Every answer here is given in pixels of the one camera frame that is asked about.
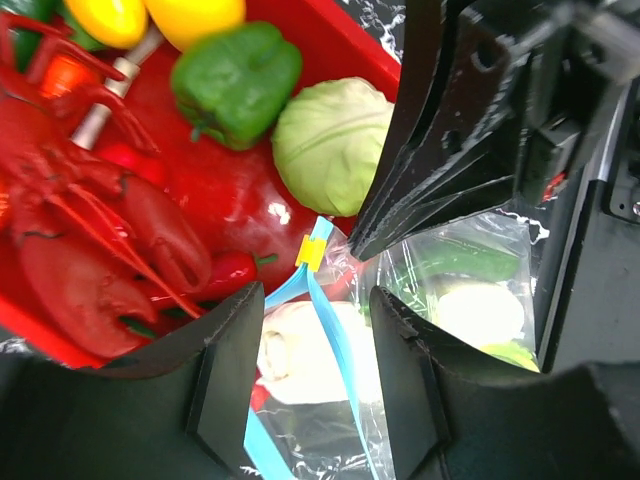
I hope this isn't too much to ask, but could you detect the green toy bell pepper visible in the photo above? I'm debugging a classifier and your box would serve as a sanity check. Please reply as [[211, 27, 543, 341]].
[[170, 21, 303, 151]]

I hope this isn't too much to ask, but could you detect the blue zipper clear bag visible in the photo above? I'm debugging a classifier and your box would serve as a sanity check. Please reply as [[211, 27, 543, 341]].
[[244, 213, 538, 479]]

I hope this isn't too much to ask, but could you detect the red toy chili pepper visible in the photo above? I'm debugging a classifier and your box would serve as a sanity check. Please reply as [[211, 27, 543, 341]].
[[198, 250, 278, 301]]

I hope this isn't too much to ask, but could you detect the white toy radish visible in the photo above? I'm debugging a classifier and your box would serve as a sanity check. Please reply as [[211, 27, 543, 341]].
[[433, 283, 525, 348]]

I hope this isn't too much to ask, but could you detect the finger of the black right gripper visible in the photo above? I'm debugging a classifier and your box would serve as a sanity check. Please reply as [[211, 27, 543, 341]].
[[349, 1, 639, 260]]

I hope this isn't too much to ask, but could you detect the toy leek green white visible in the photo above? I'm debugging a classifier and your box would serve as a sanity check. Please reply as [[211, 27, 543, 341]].
[[257, 301, 382, 405]]

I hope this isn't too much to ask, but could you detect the red toy lobster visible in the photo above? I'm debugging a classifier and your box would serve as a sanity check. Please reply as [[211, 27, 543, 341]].
[[1, 12, 212, 359]]

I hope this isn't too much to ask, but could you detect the yellow toy lemon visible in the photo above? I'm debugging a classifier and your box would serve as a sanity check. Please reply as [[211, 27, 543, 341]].
[[144, 0, 246, 51]]

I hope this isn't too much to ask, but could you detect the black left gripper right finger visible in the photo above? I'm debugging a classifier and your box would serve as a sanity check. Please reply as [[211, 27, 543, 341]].
[[369, 287, 639, 479]]

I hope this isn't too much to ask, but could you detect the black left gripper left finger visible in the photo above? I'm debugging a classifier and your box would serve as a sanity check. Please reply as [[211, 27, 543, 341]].
[[1, 283, 264, 479]]

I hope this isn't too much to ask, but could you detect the green toy cabbage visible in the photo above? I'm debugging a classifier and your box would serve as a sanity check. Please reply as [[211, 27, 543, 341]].
[[271, 77, 395, 217]]

